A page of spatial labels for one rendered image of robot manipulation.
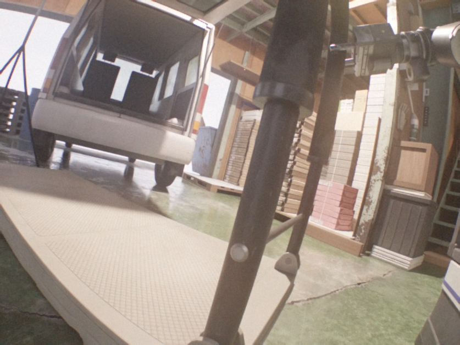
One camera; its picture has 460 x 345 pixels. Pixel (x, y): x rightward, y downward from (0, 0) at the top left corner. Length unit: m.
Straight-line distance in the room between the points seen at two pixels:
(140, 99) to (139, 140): 2.10
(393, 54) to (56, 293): 0.65
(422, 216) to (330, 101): 1.44
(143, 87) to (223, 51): 1.72
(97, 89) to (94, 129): 2.09
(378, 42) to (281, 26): 0.33
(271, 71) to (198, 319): 0.24
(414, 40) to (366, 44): 0.11
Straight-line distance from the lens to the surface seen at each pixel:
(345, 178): 2.53
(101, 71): 4.13
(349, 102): 2.82
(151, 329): 0.25
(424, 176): 1.86
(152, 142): 2.10
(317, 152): 0.46
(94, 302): 0.27
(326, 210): 2.16
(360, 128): 2.61
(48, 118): 2.11
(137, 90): 4.13
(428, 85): 3.05
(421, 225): 1.83
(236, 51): 5.10
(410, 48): 0.56
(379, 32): 0.51
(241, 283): 0.17
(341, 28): 0.57
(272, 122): 0.16
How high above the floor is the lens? 0.36
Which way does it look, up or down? 1 degrees down
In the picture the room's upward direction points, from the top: 14 degrees clockwise
